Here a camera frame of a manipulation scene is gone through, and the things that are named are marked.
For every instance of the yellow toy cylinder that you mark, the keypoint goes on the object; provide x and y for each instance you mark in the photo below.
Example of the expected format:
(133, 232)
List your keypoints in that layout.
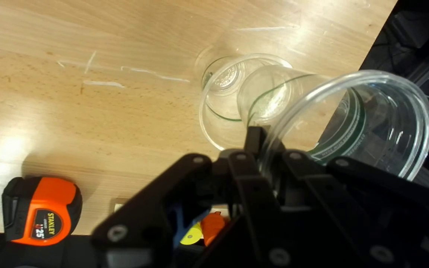
(191, 233)

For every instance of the orange toy cylinder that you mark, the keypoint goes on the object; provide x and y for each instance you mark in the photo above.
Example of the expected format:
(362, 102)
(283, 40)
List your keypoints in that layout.
(212, 225)

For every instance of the orange black tape measure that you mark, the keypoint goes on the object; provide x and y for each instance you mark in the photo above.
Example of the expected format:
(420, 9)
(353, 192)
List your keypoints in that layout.
(45, 208)

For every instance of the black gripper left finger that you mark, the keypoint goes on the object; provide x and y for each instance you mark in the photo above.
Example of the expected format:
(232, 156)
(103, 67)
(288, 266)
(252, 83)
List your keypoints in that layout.
(145, 223)

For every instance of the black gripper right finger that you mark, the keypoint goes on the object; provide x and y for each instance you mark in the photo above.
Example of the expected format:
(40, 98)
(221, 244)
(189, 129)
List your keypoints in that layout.
(372, 217)

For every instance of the clear plastic cup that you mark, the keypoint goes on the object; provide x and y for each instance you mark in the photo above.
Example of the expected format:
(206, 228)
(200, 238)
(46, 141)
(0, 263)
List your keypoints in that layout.
(323, 108)
(219, 79)

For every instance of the blue toy cylinder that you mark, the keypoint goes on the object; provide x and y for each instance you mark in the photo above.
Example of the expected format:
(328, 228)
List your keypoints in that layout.
(176, 223)

